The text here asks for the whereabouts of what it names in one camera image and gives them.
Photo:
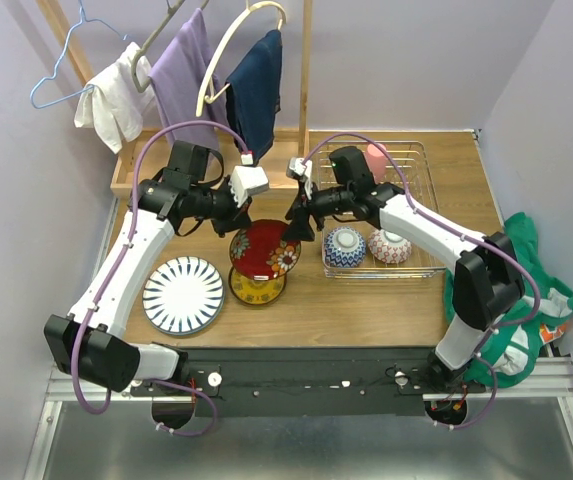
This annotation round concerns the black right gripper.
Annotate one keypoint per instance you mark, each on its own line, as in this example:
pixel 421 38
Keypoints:
pixel 299 211

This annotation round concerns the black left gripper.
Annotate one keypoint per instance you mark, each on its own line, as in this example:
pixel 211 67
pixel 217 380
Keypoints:
pixel 234 214

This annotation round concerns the red floral plate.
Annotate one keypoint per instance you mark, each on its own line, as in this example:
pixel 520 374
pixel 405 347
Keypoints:
pixel 260 253

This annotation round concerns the blue white patterned bowl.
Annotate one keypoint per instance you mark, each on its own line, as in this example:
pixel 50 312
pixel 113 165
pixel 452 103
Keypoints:
pixel 344 247

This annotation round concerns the yellow patterned plate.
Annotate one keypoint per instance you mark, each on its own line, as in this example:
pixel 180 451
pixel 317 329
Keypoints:
pixel 255 292

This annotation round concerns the pink cup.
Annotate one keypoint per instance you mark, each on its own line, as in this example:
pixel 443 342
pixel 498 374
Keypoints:
pixel 377 162

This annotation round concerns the red white patterned bowl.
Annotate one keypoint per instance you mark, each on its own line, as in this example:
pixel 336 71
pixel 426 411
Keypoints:
pixel 389 248

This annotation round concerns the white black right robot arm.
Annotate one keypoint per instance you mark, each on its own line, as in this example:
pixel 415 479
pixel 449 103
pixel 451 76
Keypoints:
pixel 488 279

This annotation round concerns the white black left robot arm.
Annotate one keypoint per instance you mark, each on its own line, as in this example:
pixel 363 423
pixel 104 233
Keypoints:
pixel 88 342

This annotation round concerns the white blue striped plate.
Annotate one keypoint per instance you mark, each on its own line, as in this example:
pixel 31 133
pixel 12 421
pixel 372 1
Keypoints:
pixel 183 296

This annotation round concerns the navy blue cloth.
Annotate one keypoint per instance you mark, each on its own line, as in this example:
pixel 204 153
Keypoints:
pixel 253 94

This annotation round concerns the purple cloth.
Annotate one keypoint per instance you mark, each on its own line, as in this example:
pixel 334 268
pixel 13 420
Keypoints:
pixel 176 78

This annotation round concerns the white cloth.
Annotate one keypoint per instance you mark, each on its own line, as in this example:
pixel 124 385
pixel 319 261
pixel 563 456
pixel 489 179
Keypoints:
pixel 113 106

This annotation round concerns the grey hanger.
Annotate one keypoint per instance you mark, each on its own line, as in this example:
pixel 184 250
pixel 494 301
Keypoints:
pixel 148 60

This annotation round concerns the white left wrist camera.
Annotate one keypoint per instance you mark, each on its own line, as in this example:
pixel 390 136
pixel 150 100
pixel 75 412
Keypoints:
pixel 247 180

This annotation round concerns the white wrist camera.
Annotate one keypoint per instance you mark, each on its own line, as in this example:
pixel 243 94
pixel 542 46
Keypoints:
pixel 247 180
pixel 300 169

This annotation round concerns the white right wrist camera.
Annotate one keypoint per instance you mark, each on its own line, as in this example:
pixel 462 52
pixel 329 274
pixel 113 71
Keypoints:
pixel 300 169

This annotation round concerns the metal wire dish rack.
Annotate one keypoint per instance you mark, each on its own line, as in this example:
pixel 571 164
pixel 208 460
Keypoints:
pixel 404 204

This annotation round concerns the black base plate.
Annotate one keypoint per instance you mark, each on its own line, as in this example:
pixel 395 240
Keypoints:
pixel 313 381

